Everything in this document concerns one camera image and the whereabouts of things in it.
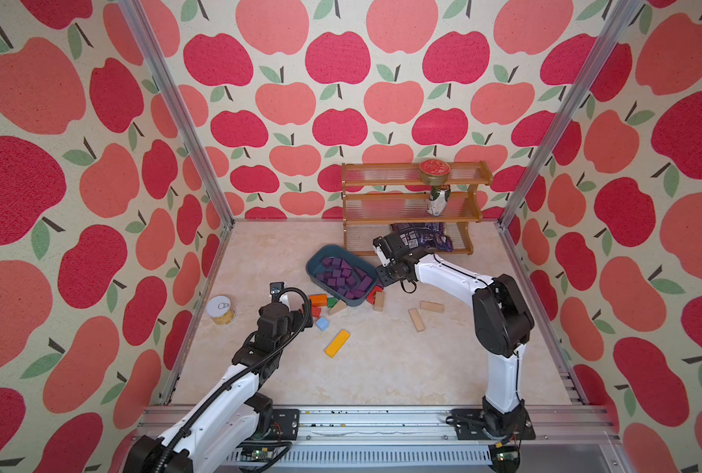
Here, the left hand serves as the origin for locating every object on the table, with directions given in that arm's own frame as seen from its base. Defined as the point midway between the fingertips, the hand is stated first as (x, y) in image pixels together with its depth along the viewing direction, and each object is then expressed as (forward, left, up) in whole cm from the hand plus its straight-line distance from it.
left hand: (297, 306), depth 84 cm
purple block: (+13, -20, -10) cm, 26 cm away
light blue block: (-1, -7, -9) cm, 12 cm away
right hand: (+14, -28, -4) cm, 32 cm away
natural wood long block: (+1, -37, -10) cm, 38 cm away
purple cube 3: (+9, -16, -8) cm, 20 cm away
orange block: (+7, -5, -8) cm, 12 cm away
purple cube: (+17, -8, -9) cm, 21 cm away
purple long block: (+23, -7, -8) cm, 25 cm away
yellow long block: (-6, -12, -11) cm, 17 cm away
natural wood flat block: (+6, -43, -11) cm, 45 cm away
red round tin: (+35, -42, +22) cm, 59 cm away
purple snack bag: (+32, -46, -3) cm, 56 cm away
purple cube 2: (+18, -14, -8) cm, 24 cm away
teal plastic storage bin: (+13, -12, -10) cm, 20 cm away
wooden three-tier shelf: (+49, -27, +1) cm, 56 cm away
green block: (+7, -9, -10) cm, 15 cm away
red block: (+4, -4, -11) cm, 12 cm away
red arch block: (+8, -22, -8) cm, 25 cm away
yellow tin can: (+2, +25, -7) cm, 26 cm away
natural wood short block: (+7, -25, -9) cm, 28 cm away
